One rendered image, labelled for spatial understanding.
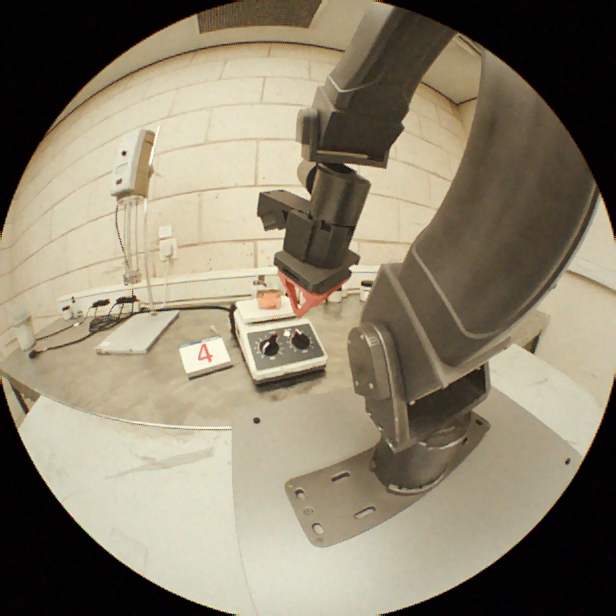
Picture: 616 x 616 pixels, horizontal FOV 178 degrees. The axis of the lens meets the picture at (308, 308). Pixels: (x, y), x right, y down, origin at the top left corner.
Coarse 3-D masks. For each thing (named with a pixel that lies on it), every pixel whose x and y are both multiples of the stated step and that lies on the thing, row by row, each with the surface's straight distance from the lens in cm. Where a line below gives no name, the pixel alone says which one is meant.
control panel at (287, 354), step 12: (300, 324) 40; (252, 336) 37; (264, 336) 37; (288, 336) 38; (312, 336) 39; (252, 348) 36; (288, 348) 36; (312, 348) 37; (264, 360) 34; (276, 360) 35; (288, 360) 35; (300, 360) 35
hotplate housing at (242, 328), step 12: (240, 324) 42; (252, 324) 40; (264, 324) 39; (276, 324) 39; (288, 324) 39; (240, 336) 42; (252, 360) 34; (312, 360) 36; (324, 360) 37; (252, 372) 34; (264, 372) 34; (276, 372) 34; (288, 372) 35; (300, 372) 36
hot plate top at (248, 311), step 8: (240, 304) 46; (248, 304) 46; (288, 304) 44; (240, 312) 41; (248, 312) 41; (256, 312) 40; (264, 312) 40; (272, 312) 40; (280, 312) 40; (288, 312) 39; (248, 320) 38; (256, 320) 38
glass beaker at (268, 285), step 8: (256, 272) 42; (264, 272) 43; (272, 272) 43; (256, 280) 40; (264, 280) 39; (272, 280) 39; (280, 280) 40; (256, 288) 40; (264, 288) 39; (272, 288) 39; (280, 288) 41; (256, 296) 41; (264, 296) 40; (272, 296) 40; (280, 296) 41; (256, 304) 42; (264, 304) 40; (272, 304) 40; (280, 304) 41
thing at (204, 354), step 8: (200, 344) 43; (208, 344) 43; (216, 344) 43; (184, 352) 42; (192, 352) 42; (200, 352) 42; (208, 352) 42; (216, 352) 43; (224, 352) 43; (184, 360) 42; (192, 360) 42; (200, 360) 42; (208, 360) 42; (216, 360) 42
